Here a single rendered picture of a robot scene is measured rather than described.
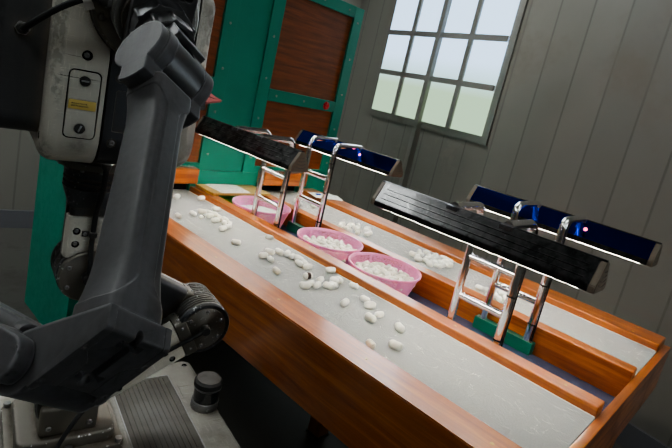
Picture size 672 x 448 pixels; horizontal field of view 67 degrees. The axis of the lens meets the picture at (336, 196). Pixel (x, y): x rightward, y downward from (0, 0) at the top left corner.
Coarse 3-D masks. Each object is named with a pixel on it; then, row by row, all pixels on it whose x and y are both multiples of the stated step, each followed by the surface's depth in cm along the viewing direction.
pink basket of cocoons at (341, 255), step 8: (304, 232) 205; (312, 232) 209; (320, 232) 211; (328, 232) 212; (336, 232) 212; (304, 240) 190; (352, 240) 208; (320, 248) 187; (328, 248) 186; (352, 248) 206; (360, 248) 200; (344, 256) 190
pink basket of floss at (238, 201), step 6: (234, 198) 228; (240, 198) 233; (252, 198) 238; (234, 204) 221; (240, 204) 233; (264, 204) 240; (246, 210) 216; (288, 210) 232; (258, 216) 216; (270, 216) 217; (282, 216) 221; (282, 222) 226
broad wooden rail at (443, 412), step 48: (192, 240) 164; (240, 288) 138; (240, 336) 138; (288, 336) 125; (336, 336) 122; (288, 384) 125; (336, 384) 114; (384, 384) 106; (336, 432) 114; (384, 432) 105; (432, 432) 97; (480, 432) 97
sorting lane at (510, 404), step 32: (192, 224) 187; (256, 256) 170; (288, 288) 150; (320, 288) 155; (352, 288) 161; (352, 320) 138; (384, 320) 143; (416, 320) 148; (384, 352) 124; (416, 352) 128; (448, 352) 132; (448, 384) 116; (480, 384) 120; (512, 384) 123; (480, 416) 107; (512, 416) 109; (544, 416) 112; (576, 416) 115
